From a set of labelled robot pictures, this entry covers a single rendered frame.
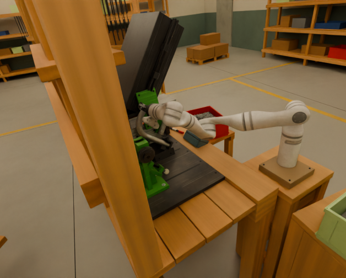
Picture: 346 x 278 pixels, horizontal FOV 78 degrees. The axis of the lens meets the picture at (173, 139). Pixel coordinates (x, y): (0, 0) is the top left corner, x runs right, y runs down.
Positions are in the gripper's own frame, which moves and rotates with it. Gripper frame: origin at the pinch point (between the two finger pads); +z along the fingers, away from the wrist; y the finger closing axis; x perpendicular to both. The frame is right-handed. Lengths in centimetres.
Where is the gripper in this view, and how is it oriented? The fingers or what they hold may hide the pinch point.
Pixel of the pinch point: (144, 109)
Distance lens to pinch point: 116.9
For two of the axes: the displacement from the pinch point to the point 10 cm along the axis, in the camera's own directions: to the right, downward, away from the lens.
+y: -7.6, -4.1, -5.1
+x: -4.4, 9.0, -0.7
